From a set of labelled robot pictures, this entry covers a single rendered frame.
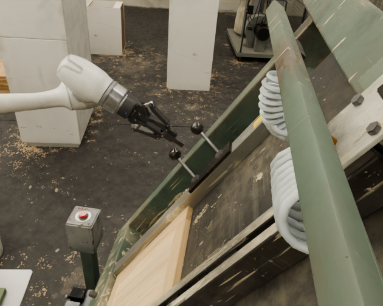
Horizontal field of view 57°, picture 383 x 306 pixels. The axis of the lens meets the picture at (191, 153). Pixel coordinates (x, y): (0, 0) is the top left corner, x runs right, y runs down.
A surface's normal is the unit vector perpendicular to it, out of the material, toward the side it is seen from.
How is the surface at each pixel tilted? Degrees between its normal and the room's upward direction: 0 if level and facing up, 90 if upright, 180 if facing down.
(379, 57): 59
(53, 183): 0
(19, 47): 90
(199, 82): 90
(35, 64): 90
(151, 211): 90
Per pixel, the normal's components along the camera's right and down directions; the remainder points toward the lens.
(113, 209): 0.07, -0.81
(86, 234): -0.13, 0.56
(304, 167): -0.81, -0.53
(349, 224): 0.57, -0.63
